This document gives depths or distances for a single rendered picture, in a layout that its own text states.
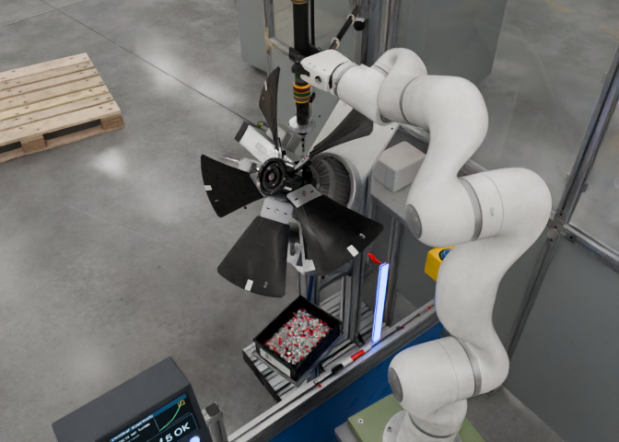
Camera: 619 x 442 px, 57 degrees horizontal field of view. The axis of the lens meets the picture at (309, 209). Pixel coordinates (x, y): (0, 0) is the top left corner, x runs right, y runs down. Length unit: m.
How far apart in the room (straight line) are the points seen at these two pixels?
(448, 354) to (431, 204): 0.38
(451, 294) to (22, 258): 2.85
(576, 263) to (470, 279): 1.14
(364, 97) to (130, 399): 0.77
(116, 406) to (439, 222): 0.75
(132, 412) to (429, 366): 0.58
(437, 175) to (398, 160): 1.35
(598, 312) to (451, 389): 1.08
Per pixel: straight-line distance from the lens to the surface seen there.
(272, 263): 1.76
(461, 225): 0.85
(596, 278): 2.06
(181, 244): 3.29
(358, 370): 1.73
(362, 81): 1.24
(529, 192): 0.91
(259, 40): 4.61
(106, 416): 1.25
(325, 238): 1.59
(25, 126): 4.32
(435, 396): 1.12
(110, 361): 2.89
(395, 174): 2.16
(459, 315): 1.01
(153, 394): 1.24
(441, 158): 0.87
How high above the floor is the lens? 2.29
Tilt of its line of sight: 42 degrees down
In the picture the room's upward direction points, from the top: 1 degrees counter-clockwise
